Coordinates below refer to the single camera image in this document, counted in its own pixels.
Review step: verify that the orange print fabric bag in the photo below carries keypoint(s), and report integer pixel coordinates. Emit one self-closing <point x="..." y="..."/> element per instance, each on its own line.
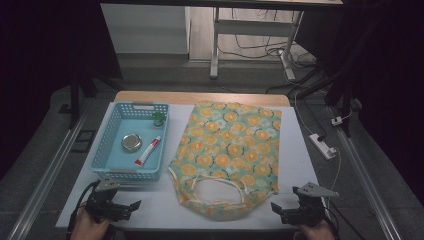
<point x="230" y="140"/>

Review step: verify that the red and white tube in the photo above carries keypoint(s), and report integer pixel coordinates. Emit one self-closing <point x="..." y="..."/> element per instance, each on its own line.
<point x="148" y="150"/>

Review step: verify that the black metal stand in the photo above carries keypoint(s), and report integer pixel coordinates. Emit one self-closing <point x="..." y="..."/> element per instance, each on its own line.
<point x="75" y="100"/>

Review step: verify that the round metal tin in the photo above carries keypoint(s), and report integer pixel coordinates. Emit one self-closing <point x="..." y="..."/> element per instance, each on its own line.
<point x="131" y="142"/>

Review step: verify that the small green-capped jar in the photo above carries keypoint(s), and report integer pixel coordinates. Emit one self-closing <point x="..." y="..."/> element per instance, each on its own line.
<point x="158" y="118"/>

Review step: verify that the aluminium rail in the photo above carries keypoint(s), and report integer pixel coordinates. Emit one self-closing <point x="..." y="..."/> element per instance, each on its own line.
<point x="46" y="180"/>
<point x="366" y="180"/>

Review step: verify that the person's right hand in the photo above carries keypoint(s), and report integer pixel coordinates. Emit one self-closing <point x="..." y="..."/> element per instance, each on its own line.
<point x="316" y="232"/>

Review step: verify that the white desk frame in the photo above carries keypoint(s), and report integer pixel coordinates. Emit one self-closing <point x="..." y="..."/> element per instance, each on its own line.
<point x="253" y="27"/>

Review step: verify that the person's left hand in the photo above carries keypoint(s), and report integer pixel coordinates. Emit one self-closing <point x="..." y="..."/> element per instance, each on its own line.
<point x="88" y="228"/>

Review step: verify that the white cabinet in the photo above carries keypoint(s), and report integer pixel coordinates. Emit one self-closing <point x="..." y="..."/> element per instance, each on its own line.
<point x="143" y="30"/>

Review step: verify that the small white adapter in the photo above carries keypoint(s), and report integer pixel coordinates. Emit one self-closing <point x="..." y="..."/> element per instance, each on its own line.
<point x="337" y="120"/>

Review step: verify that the blue plastic basket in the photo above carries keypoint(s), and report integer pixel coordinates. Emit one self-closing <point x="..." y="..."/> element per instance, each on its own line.
<point x="113" y="160"/>

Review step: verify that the black floor bracket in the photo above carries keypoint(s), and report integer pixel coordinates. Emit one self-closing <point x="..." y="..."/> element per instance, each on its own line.
<point x="79" y="141"/>

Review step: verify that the white table mat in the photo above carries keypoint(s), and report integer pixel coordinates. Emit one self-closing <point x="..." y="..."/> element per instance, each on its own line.
<point x="300" y="156"/>

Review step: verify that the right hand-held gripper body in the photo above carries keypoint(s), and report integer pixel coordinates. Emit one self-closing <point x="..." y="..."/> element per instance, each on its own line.
<point x="308" y="210"/>

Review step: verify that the white power strip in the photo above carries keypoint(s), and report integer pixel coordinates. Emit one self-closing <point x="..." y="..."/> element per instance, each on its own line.
<point x="322" y="146"/>

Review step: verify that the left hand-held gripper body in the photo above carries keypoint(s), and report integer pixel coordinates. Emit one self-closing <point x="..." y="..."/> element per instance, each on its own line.
<point x="103" y="205"/>

